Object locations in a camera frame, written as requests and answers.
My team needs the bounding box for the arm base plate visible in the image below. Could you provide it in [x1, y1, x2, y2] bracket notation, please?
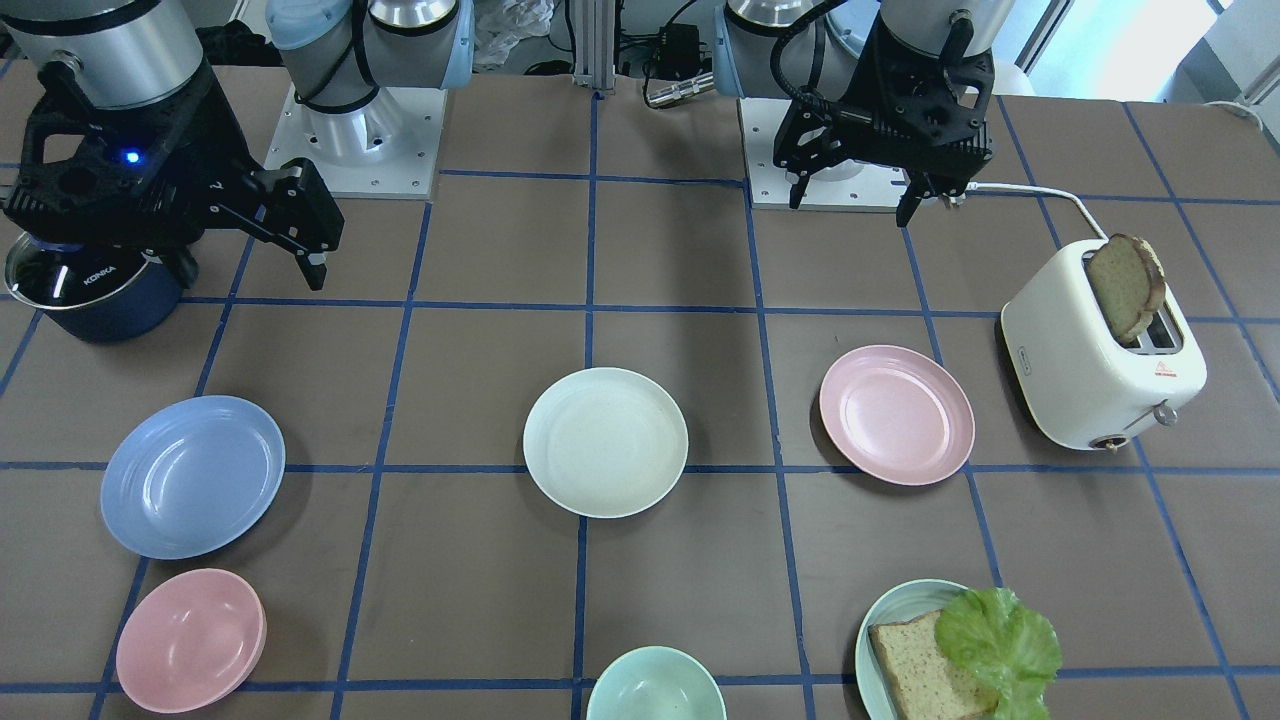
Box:
[262, 88, 449, 201]
[739, 97, 908, 214]

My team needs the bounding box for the white toaster cable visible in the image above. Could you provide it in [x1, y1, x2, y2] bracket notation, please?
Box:
[945, 182, 1108, 243]

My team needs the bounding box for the pink plate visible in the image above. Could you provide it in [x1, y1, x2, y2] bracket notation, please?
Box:
[817, 345, 977, 487]

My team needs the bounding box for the white chair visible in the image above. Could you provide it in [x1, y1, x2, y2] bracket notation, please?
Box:
[992, 58, 1038, 97]

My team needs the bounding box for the black power adapter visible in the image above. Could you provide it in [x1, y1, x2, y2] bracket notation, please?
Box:
[652, 23, 701, 79]

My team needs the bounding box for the blue plate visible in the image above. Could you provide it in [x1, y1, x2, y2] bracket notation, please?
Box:
[100, 395, 285, 560]

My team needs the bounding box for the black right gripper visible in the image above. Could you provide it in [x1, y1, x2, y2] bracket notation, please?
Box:
[3, 61, 346, 291]

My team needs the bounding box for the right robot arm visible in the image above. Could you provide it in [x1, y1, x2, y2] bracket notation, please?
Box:
[3, 1, 475, 291]

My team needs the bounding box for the bread slice on plate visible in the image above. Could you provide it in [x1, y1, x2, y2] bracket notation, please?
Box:
[869, 609, 998, 719]

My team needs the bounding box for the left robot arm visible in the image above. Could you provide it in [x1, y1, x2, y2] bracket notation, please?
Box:
[712, 1, 1012, 228]

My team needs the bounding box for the white plate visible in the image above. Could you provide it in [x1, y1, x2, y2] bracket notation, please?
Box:
[522, 366, 690, 519]

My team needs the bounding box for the green bowl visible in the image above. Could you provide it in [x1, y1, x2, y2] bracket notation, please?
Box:
[585, 646, 727, 719]

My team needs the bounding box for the white toaster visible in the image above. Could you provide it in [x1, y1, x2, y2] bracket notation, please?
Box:
[997, 238, 1208, 451]

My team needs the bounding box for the lettuce leaf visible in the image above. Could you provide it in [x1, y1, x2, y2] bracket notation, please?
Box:
[934, 587, 1062, 719]

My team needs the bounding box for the bread slice in toaster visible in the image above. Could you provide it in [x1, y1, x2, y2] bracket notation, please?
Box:
[1085, 233, 1167, 346]

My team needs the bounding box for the pink bowl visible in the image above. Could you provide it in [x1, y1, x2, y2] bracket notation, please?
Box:
[115, 568, 268, 714]

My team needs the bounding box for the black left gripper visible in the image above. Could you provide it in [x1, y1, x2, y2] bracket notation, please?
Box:
[773, 18, 995, 228]

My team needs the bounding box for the dark blue pot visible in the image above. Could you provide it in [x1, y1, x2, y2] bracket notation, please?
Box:
[4, 233, 183, 343]

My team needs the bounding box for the green plate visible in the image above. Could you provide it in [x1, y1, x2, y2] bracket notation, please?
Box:
[852, 579, 969, 719]

